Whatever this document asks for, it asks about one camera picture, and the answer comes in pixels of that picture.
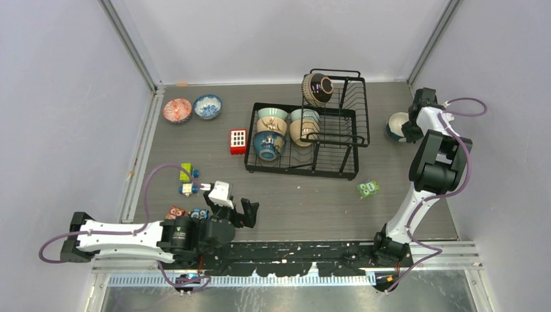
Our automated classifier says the teal white dotted bowl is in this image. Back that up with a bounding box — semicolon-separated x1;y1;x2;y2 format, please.
386;112;409;142

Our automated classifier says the black wire dish rack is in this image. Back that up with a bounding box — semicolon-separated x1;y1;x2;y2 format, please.
244;68;370;181

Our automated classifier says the white blue floral bowl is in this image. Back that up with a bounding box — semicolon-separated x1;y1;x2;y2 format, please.
192;94;222;120

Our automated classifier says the brown striped bowl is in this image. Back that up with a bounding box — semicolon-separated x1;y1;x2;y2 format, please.
301;73;334;107

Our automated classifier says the blue zigzag pattern bowl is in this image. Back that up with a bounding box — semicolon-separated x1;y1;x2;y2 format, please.
162;98;193;124

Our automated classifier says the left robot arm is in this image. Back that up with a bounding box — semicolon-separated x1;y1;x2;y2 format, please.
60;192;259;269

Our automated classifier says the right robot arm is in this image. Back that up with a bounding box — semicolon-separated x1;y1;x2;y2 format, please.
371;88;473;267

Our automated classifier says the blue owl toy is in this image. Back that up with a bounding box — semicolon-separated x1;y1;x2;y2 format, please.
188;209;210;220

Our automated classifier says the green white toy car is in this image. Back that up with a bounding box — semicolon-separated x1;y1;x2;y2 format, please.
179;162;199;197

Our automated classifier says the red owl toy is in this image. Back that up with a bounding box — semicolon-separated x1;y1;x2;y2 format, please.
164;206;186;220

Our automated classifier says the red white toy block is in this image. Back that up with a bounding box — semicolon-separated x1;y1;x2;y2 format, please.
229;129;248;155

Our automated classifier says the dark blue glazed bowl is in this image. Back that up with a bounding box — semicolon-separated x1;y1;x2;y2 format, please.
253;131;287;161

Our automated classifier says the beige bowl with bird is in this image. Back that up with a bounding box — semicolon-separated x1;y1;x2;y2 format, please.
257;116;287;136

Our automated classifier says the beige plain bowl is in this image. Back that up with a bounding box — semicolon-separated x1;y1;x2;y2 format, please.
289;120;320;148

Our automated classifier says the green owl toy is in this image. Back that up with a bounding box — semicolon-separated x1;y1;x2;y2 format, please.
357;180;380;198

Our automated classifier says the light teal ribbed bowl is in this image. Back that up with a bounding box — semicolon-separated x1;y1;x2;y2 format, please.
290;109;320;123

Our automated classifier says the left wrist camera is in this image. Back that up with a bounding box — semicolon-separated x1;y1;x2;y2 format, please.
200;181;234;209

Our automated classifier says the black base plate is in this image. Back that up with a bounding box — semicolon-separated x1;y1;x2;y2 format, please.
202;240;413;277

